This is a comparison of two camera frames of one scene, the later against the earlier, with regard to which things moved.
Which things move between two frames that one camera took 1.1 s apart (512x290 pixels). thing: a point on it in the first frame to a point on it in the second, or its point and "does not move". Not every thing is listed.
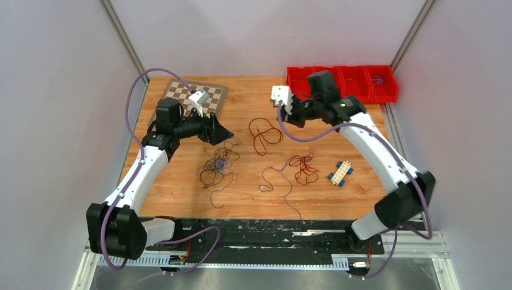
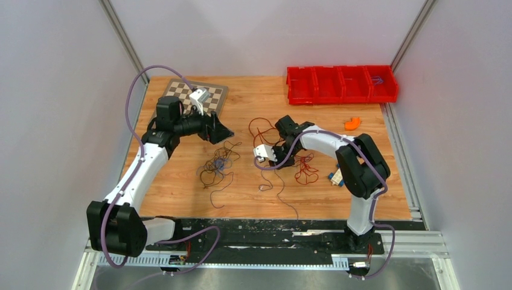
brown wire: x=216 y=174 does not move
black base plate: x=272 y=235 does not move
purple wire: x=288 y=204 to x=279 y=193
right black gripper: x=290 y=118 to x=279 y=161
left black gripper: x=211 y=131 does not move
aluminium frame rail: x=424 y=242 does not move
